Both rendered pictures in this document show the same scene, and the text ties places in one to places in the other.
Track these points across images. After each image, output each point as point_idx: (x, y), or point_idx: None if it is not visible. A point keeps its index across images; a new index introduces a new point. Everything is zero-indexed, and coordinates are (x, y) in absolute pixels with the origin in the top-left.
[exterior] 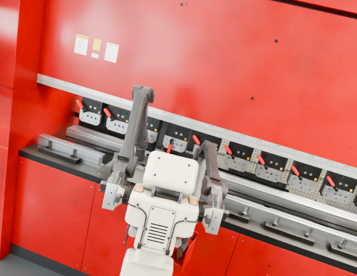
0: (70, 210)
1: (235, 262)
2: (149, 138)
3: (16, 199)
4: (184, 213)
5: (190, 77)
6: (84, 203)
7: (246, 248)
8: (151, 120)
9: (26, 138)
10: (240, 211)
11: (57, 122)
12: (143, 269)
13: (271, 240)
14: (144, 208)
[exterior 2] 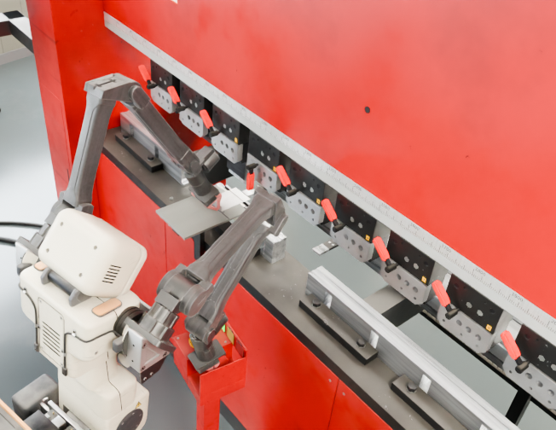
0: (147, 244)
1: (337, 426)
2: (229, 153)
3: (100, 206)
4: (72, 323)
5: (270, 46)
6: (158, 241)
7: (350, 409)
8: (229, 120)
9: None
10: (365, 337)
11: None
12: (75, 380)
13: (386, 417)
14: (32, 298)
